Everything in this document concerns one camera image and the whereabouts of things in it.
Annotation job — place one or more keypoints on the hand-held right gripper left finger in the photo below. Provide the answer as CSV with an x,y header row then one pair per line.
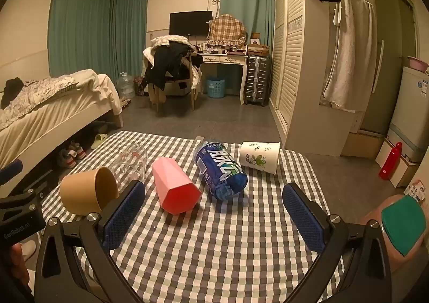
x,y
122,219

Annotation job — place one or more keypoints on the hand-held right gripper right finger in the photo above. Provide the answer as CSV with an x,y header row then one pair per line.
x,y
303,219

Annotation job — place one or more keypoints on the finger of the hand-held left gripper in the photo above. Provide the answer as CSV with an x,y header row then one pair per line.
x,y
10,170

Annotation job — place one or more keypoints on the brown paper cup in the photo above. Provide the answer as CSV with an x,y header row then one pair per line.
x,y
80,192

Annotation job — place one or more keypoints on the clear glass cup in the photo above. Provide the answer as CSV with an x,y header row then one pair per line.
x,y
134,162

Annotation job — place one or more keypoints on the pink faceted cup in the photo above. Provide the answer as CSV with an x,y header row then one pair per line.
x,y
171,182

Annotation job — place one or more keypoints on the white leaf-print cup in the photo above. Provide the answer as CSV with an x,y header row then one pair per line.
x,y
258,158

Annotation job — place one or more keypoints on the grey sneakers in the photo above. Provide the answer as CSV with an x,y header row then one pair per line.
x,y
70,155

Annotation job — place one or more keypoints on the bed with cream sheet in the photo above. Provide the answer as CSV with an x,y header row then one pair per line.
x,y
57,111

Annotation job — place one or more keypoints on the black cloth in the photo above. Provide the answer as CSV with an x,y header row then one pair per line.
x,y
11,90

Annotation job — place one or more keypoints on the yellow slippers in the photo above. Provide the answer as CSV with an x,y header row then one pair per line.
x,y
99,141

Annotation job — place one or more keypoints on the floral quilt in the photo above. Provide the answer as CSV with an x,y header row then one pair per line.
x,y
40,90

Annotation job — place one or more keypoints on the grey checkered tablecloth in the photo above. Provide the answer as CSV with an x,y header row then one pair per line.
x,y
218,242

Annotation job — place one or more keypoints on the blue plastic bottle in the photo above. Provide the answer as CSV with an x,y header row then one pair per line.
x,y
218,168

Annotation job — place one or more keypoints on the pink stool with green seat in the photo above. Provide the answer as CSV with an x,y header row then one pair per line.
x,y
404,222

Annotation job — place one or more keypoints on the red bottle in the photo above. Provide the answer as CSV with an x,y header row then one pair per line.
x,y
388,163

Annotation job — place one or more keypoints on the white storage box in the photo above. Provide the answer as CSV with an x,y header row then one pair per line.
x,y
398,172

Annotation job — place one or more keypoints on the clear water jug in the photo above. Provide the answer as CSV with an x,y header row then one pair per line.
x,y
125,86

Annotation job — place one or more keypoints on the grey suitcase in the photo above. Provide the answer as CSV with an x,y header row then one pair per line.
x,y
256,80

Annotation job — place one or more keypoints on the wooden chair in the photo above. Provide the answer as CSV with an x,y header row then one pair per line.
x,y
192,88

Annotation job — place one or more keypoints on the white fridge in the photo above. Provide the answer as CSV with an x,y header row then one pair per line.
x,y
410,111

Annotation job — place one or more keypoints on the blue laundry basket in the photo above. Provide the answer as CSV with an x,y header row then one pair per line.
x,y
215,88

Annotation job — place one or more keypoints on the black jacket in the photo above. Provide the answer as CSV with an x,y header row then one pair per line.
x,y
167,64

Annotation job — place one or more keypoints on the white louvred wardrobe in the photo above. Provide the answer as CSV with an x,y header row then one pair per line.
x,y
295,54

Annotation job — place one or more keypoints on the white towel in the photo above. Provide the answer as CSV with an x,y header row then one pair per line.
x,y
348,54

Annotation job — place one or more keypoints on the cardboard box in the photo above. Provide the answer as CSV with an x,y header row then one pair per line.
x,y
258,49

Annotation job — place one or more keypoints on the white desk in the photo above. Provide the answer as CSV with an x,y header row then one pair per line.
x,y
223,59

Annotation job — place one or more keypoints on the light plaid shirt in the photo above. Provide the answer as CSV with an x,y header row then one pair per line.
x,y
164,42

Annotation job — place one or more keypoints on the pink basin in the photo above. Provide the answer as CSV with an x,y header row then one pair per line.
x,y
417,63

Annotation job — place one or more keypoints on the plaid cloth cover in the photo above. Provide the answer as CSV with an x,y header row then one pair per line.
x,y
228,29

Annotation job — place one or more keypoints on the black monitor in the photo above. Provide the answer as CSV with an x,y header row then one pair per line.
x,y
190,23

